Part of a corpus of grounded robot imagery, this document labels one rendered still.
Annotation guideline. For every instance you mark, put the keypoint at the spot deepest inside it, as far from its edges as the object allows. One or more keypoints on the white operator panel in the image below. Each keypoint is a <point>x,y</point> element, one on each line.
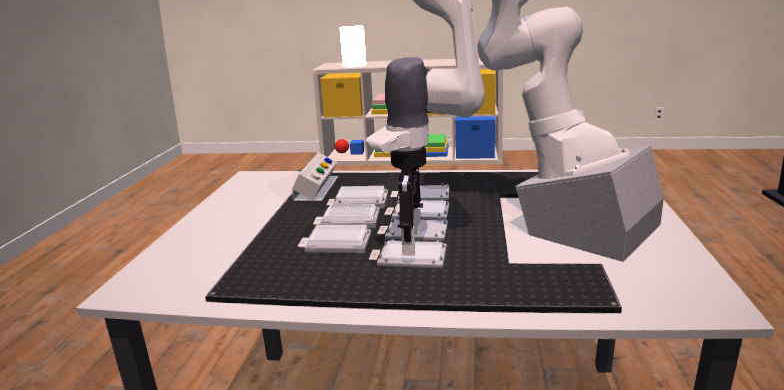
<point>314,186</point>

